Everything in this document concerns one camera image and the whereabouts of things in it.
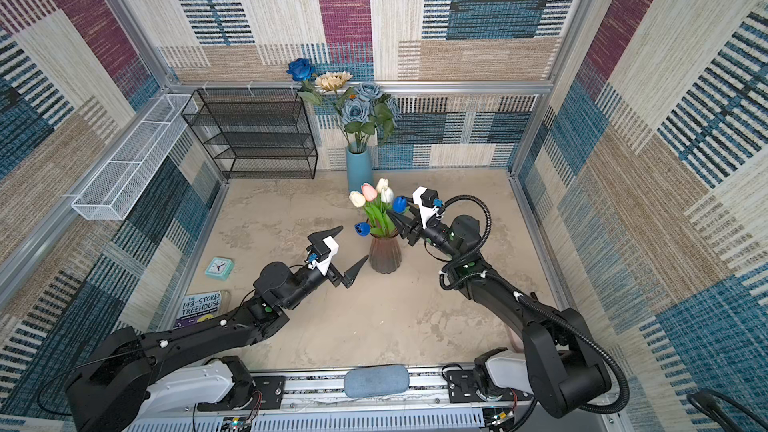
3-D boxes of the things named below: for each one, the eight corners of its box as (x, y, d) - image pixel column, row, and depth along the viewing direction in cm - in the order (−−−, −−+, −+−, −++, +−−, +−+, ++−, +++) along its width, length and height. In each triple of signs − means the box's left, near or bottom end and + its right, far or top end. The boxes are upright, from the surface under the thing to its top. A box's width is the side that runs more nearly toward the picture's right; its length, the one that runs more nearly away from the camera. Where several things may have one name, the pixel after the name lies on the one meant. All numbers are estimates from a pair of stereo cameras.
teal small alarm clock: (207, 277, 95) (203, 273, 93) (218, 260, 99) (214, 256, 97) (225, 281, 94) (221, 277, 92) (235, 264, 98) (232, 259, 96)
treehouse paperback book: (184, 327, 87) (175, 321, 84) (190, 302, 92) (182, 296, 88) (222, 320, 88) (215, 315, 85) (226, 296, 93) (220, 290, 89)
